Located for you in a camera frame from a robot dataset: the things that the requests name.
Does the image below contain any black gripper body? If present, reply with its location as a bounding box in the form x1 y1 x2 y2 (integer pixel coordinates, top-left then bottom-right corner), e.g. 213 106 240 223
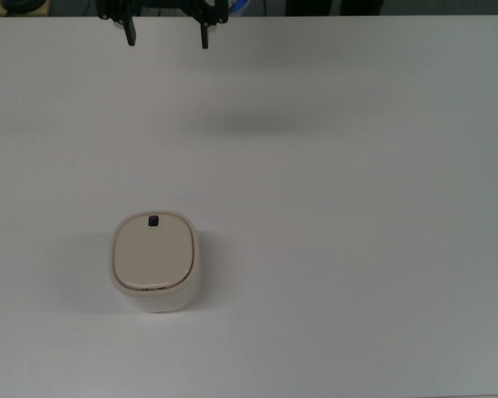
131 0 201 10

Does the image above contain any small white trash can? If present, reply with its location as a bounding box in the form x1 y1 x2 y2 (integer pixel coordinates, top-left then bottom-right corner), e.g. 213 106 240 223
108 210 203 314

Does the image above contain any dark round object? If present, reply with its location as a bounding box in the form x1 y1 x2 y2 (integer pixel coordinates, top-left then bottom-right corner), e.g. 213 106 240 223
0 0 39 13

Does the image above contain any black background object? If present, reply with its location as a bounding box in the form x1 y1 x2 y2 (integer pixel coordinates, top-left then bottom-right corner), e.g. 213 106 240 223
285 0 383 17

